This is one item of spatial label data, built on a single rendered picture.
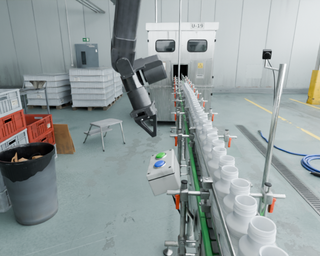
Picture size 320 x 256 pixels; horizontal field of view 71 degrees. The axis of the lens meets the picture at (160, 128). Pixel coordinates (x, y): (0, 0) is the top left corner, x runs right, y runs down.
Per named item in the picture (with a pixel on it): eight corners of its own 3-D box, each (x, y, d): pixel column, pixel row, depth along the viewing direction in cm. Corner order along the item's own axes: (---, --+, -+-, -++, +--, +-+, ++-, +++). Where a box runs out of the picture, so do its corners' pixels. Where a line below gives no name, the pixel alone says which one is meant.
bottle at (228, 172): (206, 226, 56) (210, 167, 51) (221, 217, 59) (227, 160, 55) (226, 242, 51) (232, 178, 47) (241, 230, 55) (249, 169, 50)
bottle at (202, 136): (213, 168, 86) (216, 127, 82) (197, 167, 87) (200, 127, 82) (211, 161, 92) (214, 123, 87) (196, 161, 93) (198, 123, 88)
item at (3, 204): (6, 213, 214) (1, 192, 207) (-38, 214, 212) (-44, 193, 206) (37, 180, 272) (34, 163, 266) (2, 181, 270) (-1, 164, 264)
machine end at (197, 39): (211, 127, 485) (219, 22, 424) (147, 126, 493) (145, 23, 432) (202, 111, 637) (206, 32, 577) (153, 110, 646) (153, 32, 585)
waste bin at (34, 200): (48, 231, 191) (36, 163, 172) (-2, 229, 193) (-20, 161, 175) (71, 199, 234) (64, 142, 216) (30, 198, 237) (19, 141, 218)
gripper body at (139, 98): (156, 105, 71) (148, 83, 69) (153, 112, 61) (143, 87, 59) (137, 112, 72) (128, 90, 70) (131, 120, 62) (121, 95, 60)
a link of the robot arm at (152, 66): (112, 46, 61) (113, 61, 55) (151, 31, 61) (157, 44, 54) (128, 82, 70) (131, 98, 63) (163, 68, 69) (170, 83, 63)
